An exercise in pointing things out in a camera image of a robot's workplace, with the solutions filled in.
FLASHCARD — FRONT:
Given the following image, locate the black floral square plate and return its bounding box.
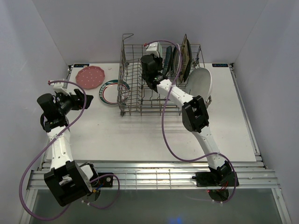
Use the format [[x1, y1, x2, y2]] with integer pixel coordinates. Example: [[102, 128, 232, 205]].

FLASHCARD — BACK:
[[183, 39, 192, 82]]

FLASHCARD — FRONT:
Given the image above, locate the left corner logo sticker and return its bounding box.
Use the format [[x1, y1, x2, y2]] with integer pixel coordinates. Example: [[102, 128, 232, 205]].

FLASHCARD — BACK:
[[73, 63, 89, 68]]

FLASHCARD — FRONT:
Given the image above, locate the beige floral square plate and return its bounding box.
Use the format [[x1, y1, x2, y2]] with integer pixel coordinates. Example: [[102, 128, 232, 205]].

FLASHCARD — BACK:
[[179, 35, 188, 83]]

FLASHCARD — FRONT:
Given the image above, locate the teal square plate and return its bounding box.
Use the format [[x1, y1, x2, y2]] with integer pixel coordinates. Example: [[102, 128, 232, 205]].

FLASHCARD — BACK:
[[162, 46, 172, 76]]

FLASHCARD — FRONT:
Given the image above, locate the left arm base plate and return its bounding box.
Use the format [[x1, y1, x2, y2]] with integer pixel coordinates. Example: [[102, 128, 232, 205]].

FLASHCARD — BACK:
[[95, 173, 114, 188]]

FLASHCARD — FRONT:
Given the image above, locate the corner logo sticker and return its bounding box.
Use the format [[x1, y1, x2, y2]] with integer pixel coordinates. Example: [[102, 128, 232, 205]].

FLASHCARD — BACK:
[[212, 63, 229, 68], [73, 63, 89, 68]]

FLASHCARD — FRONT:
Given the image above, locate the pink dotted plate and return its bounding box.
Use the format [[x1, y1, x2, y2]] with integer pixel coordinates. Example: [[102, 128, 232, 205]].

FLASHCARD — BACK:
[[75, 66, 105, 90]]

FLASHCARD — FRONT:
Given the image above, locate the right corner logo sticker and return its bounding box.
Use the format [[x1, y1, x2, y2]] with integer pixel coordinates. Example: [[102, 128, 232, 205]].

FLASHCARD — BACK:
[[212, 63, 229, 68]]

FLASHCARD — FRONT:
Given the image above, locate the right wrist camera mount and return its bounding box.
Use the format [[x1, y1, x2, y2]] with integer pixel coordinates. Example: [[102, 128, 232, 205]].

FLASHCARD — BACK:
[[146, 42, 160, 57]]

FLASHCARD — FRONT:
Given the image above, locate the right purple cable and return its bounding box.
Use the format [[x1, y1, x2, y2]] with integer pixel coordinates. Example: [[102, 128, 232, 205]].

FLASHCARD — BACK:
[[144, 40, 238, 204]]

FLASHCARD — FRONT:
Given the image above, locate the grey wire dish rack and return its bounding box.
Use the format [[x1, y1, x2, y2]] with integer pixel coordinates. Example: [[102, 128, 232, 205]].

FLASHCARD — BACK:
[[118, 34, 205, 116]]

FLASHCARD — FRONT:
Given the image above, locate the white oval plate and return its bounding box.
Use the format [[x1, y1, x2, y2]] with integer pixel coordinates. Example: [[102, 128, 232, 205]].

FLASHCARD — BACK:
[[185, 68, 213, 104]]

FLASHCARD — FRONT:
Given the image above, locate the striped rim plate front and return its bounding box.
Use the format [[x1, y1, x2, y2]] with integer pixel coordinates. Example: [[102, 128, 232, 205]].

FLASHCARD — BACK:
[[171, 44, 183, 78]]

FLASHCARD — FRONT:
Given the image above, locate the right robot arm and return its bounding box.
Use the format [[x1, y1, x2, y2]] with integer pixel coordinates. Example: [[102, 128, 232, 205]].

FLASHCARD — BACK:
[[141, 54, 238, 186]]

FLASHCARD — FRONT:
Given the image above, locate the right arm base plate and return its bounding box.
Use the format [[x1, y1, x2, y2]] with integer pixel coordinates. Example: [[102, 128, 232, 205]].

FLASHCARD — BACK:
[[192, 172, 239, 187]]

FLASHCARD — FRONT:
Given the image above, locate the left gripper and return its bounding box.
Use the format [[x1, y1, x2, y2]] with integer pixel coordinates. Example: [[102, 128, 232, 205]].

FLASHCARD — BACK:
[[56, 89, 93, 115]]

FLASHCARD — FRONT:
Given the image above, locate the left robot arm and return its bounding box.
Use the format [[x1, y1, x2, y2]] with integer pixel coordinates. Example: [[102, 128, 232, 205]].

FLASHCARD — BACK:
[[37, 89, 99, 207]]

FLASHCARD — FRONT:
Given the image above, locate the mint green plate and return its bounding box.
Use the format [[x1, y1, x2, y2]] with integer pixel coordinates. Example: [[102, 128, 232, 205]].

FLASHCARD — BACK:
[[158, 44, 163, 58]]

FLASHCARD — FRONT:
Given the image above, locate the striped rim plate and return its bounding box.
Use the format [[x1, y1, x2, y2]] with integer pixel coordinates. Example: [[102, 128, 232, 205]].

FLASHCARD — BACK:
[[171, 44, 183, 78], [99, 79, 131, 106]]

